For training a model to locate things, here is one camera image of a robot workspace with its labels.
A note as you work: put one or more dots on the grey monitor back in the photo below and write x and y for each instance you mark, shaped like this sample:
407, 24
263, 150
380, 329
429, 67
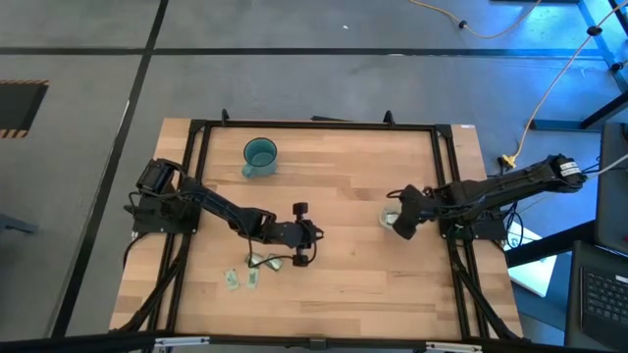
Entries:
613, 196

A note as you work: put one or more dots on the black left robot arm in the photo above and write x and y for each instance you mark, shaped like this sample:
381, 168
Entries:
221, 208

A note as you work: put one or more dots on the black laptop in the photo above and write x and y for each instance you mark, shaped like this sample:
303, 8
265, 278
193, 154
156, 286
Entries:
606, 294

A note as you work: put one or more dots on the blue metal table frame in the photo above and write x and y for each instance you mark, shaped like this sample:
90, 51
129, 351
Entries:
603, 46

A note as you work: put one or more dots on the black aluminium table frame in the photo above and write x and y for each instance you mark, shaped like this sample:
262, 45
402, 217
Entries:
319, 125

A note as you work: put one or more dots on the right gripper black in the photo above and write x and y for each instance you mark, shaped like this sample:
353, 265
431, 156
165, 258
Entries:
414, 203

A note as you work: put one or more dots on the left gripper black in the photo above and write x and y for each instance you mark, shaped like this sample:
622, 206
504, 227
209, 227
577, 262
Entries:
292, 235

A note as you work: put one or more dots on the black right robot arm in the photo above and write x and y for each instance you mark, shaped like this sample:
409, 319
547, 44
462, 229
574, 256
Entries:
515, 184

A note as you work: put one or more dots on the green white sweetener packet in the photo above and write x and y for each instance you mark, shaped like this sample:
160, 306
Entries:
231, 279
275, 263
255, 260
252, 278
388, 218

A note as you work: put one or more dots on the clear plastic container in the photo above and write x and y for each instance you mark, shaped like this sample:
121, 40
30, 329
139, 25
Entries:
383, 215

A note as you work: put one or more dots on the blue ceramic mug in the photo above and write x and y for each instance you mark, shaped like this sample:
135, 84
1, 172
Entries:
260, 154

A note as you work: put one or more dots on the grey chair base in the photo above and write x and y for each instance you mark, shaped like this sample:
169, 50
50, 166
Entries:
15, 225

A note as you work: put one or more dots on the white paper sheet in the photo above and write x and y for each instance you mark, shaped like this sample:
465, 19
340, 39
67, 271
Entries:
532, 274

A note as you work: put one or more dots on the table-level camera box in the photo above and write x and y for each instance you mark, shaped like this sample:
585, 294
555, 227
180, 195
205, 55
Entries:
317, 343

